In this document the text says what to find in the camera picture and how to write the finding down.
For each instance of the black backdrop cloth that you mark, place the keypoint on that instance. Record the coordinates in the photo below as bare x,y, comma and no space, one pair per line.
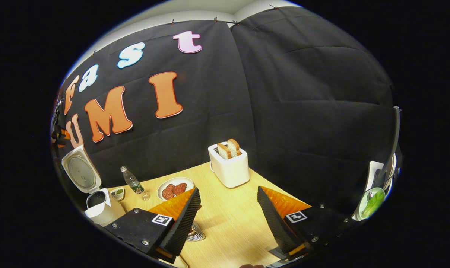
292,93

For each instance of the white round plate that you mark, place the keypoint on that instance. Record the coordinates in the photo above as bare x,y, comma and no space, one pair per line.
174,181

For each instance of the red meat piece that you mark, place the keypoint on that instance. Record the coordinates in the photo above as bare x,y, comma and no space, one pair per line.
168,192
180,188

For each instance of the clear plastic bottle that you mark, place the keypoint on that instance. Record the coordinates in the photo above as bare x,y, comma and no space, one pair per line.
132,182

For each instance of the white tray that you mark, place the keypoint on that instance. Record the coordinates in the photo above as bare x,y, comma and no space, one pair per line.
374,175

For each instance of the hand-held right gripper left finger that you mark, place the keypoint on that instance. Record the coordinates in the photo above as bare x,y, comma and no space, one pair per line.
184,223

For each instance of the white rice cooker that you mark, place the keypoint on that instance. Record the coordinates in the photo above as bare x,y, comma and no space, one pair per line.
79,171

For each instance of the green vegetable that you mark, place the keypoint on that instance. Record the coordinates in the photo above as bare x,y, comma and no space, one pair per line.
372,203

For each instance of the white toaster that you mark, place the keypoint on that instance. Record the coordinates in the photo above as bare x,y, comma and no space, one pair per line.
230,171

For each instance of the toasted bread slice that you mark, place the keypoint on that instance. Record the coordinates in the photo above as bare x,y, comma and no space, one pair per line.
234,147
224,151

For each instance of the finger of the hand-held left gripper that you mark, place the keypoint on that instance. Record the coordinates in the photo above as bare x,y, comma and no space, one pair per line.
63,134

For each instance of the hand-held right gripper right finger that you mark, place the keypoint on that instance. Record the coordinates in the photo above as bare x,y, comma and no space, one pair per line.
275,223

